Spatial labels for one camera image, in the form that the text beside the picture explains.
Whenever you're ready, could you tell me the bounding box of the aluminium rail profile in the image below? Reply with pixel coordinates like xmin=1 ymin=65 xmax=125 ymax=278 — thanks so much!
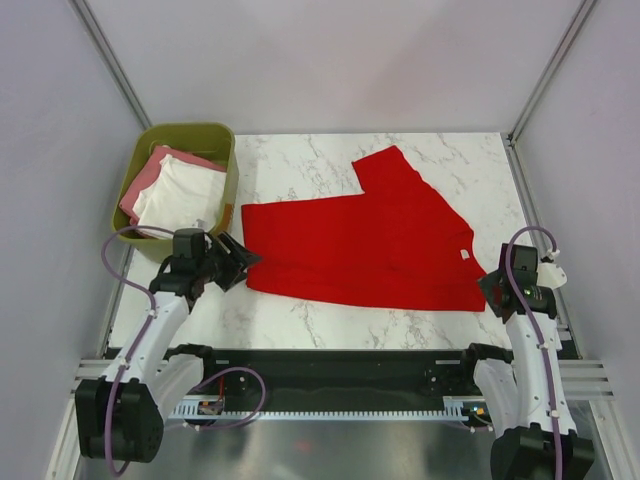
xmin=71 ymin=350 xmax=613 ymax=400

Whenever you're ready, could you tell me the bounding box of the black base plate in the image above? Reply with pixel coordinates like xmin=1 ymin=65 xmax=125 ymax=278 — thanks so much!
xmin=204 ymin=350 xmax=480 ymax=413

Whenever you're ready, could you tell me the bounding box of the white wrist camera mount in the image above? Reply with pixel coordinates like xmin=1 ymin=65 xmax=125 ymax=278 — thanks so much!
xmin=537 ymin=249 xmax=568 ymax=290

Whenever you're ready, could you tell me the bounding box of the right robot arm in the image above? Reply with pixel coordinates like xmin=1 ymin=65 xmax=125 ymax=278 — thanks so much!
xmin=457 ymin=243 xmax=595 ymax=479

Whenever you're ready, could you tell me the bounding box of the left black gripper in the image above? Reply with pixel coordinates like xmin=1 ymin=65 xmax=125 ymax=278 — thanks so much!
xmin=196 ymin=232 xmax=262 ymax=293

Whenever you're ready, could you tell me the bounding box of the white slotted cable duct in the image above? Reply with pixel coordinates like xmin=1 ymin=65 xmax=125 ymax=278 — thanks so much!
xmin=168 ymin=395 xmax=489 ymax=422

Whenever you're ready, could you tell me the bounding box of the white folded t shirt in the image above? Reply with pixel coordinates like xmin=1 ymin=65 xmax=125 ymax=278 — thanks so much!
xmin=133 ymin=154 xmax=226 ymax=239

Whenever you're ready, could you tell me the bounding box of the red t shirt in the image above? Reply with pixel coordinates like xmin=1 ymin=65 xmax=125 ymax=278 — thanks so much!
xmin=242 ymin=146 xmax=486 ymax=312

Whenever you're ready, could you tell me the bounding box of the left aluminium frame post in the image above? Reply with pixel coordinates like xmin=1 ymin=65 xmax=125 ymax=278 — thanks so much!
xmin=69 ymin=0 xmax=152 ymax=130

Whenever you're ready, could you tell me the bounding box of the pink folded t shirt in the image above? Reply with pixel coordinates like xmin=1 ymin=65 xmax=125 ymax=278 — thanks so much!
xmin=119 ymin=145 xmax=227 ymax=225

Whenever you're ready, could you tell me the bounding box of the aluminium frame post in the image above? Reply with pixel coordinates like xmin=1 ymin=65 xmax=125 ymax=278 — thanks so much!
xmin=69 ymin=0 xmax=152 ymax=130
xmin=504 ymin=0 xmax=599 ymax=147

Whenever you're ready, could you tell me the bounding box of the olive green plastic bin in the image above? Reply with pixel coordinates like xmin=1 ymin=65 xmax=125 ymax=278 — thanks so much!
xmin=112 ymin=122 xmax=239 ymax=263

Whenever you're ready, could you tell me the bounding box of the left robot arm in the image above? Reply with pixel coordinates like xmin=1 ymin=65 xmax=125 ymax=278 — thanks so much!
xmin=74 ymin=228 xmax=260 ymax=476

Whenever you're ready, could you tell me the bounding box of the right aluminium frame post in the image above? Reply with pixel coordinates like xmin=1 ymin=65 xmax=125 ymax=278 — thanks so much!
xmin=504 ymin=0 xmax=599 ymax=147

